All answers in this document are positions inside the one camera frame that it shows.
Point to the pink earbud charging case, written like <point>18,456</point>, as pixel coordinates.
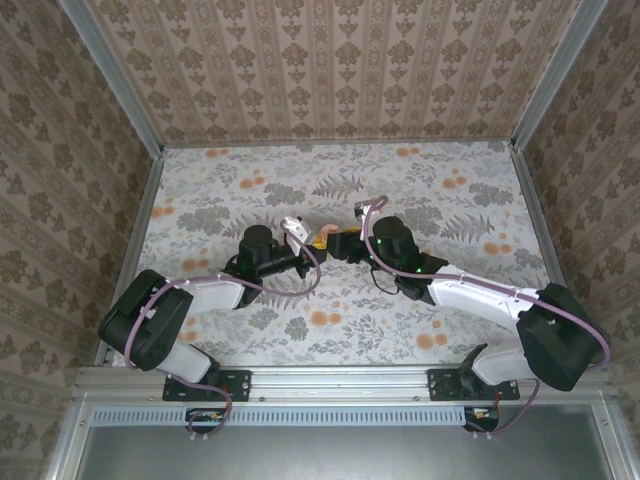
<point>330,230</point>

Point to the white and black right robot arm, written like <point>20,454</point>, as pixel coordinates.
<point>480,295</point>

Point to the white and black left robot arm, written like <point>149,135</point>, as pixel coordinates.
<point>215,295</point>

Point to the small black circuit board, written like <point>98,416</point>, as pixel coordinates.
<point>482,417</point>
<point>205,417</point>

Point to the grey metal sheet panel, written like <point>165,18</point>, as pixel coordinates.
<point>325,455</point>

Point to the aluminium table side rail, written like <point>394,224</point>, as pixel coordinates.
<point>530,200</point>
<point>145,220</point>

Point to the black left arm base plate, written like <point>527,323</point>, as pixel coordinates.
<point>240,385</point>

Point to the aluminium mounting rail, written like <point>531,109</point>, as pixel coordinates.
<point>340,385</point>

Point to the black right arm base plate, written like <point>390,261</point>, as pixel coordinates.
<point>442,385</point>

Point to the aluminium frame post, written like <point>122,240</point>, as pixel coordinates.
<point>112,75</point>
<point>560,70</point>

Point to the aluminium frame bar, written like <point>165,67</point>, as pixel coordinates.
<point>615,445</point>
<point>65,450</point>

